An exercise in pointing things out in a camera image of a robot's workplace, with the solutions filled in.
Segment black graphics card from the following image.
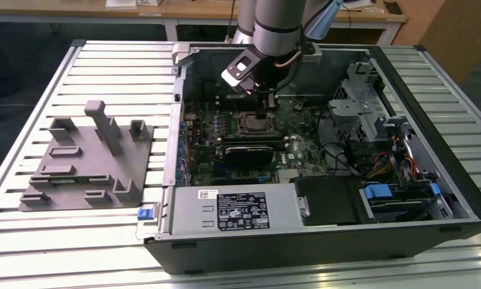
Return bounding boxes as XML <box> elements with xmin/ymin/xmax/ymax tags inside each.
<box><xmin>220</xmin><ymin>144</ymin><xmax>276</xmax><ymax>168</ymax></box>

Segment black expansion slot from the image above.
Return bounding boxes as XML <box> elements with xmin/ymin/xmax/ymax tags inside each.
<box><xmin>213</xmin><ymin>176</ymin><xmax>264</xmax><ymax>186</ymax></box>

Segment black PC case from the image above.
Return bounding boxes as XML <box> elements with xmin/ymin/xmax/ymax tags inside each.
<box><xmin>135</xmin><ymin>42</ymin><xmax>481</xmax><ymax>276</ymax></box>

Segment green motherboard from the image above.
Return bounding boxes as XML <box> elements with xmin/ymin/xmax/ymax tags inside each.
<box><xmin>181</xmin><ymin>99</ymin><xmax>333</xmax><ymax>186</ymax></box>

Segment wooden desk white legs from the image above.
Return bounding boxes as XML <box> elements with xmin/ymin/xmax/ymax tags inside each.
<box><xmin>0</xmin><ymin>0</ymin><xmax>409</xmax><ymax>46</ymax></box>

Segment metal drive cage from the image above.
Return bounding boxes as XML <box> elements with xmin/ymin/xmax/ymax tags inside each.
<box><xmin>326</xmin><ymin>61</ymin><xmax>389</xmax><ymax>142</ymax></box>

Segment grey plastic drive bracket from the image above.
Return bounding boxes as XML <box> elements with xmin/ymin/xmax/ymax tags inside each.
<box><xmin>374</xmin><ymin>116</ymin><xmax>417</xmax><ymax>145</ymax></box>

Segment yellow red wire bundle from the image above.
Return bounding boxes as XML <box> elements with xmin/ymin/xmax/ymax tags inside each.
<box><xmin>368</xmin><ymin>135</ymin><xmax>420</xmax><ymax>181</ymax></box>

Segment silver CPU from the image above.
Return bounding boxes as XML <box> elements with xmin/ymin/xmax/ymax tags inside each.
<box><xmin>245</xmin><ymin>116</ymin><xmax>268</xmax><ymax>131</ymax></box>

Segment black wire loop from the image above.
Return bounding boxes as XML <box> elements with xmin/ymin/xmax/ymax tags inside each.
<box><xmin>322</xmin><ymin>143</ymin><xmax>364</xmax><ymax>178</ymax></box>

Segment black plastic shroud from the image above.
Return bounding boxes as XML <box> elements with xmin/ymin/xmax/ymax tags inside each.
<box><xmin>290</xmin><ymin>176</ymin><xmax>369</xmax><ymax>226</ymax></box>

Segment grey power supply unit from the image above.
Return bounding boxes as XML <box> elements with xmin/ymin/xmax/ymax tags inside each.
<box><xmin>165</xmin><ymin>183</ymin><xmax>312</xmax><ymax>237</ymax></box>

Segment CPU socket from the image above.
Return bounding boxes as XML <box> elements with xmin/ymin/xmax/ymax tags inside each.
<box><xmin>233</xmin><ymin>110</ymin><xmax>280</xmax><ymax>136</ymax></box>

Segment blue disk carrier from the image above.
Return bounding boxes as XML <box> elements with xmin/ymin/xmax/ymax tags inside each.
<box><xmin>364</xmin><ymin>183</ymin><xmax>393</xmax><ymax>201</ymax></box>

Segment blue case latch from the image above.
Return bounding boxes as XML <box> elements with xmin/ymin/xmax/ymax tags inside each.
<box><xmin>136</xmin><ymin>206</ymin><xmax>157</xmax><ymax>220</ymax></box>

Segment wooden cabinet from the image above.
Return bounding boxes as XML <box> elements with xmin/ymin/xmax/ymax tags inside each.
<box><xmin>392</xmin><ymin>0</ymin><xmax>481</xmax><ymax>84</ymax></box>

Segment green RAM stick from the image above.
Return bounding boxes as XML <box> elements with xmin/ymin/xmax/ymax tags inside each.
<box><xmin>47</xmin><ymin>175</ymin><xmax>109</xmax><ymax>184</ymax></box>

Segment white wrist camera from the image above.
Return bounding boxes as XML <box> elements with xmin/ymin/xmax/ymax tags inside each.
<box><xmin>220</xmin><ymin>48</ymin><xmax>265</xmax><ymax>91</ymax></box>

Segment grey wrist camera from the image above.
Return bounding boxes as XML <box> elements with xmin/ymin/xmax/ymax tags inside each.
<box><xmin>302</xmin><ymin>43</ymin><xmax>322</xmax><ymax>64</ymax></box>

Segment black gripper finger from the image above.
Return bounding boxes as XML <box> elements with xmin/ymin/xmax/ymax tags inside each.
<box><xmin>254</xmin><ymin>92</ymin><xmax>276</xmax><ymax>120</ymax></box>

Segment small silver heatsink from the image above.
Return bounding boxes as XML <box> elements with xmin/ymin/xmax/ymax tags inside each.
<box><xmin>278</xmin><ymin>168</ymin><xmax>301</xmax><ymax>183</ymax></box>

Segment grey parts rack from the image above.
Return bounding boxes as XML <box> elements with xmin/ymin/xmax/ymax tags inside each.
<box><xmin>17</xmin><ymin>100</ymin><xmax>155</xmax><ymax>213</ymax></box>

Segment black cable copper end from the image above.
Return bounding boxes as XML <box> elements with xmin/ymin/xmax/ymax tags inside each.
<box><xmin>274</xmin><ymin>50</ymin><xmax>302</xmax><ymax>69</ymax></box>

